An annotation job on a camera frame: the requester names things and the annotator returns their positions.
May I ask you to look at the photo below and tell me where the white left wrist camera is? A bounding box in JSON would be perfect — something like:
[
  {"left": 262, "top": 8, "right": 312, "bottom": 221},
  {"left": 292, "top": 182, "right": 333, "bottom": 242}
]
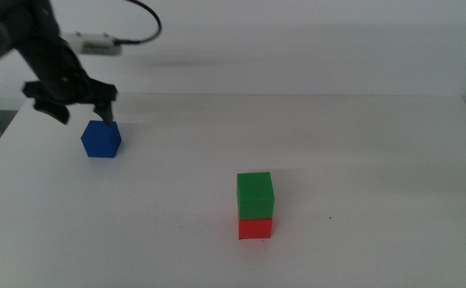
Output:
[{"left": 62, "top": 31, "right": 122, "bottom": 56}]

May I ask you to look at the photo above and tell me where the red cube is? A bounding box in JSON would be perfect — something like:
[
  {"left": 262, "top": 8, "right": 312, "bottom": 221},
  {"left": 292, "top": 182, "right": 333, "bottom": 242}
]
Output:
[{"left": 238, "top": 218, "right": 273, "bottom": 240}]

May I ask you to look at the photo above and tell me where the blue cube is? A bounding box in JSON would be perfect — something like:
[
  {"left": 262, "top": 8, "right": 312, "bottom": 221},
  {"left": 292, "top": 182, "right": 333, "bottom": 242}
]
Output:
[{"left": 80, "top": 119, "right": 122, "bottom": 158}]

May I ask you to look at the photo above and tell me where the braided black left arm cable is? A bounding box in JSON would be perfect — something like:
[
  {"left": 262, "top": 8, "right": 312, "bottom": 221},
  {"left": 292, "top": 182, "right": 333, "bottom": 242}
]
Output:
[{"left": 0, "top": 0, "right": 163, "bottom": 121}]

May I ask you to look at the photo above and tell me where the green cube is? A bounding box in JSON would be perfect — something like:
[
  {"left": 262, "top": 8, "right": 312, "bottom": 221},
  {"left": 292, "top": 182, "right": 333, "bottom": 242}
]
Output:
[{"left": 236, "top": 171, "right": 276, "bottom": 221}]

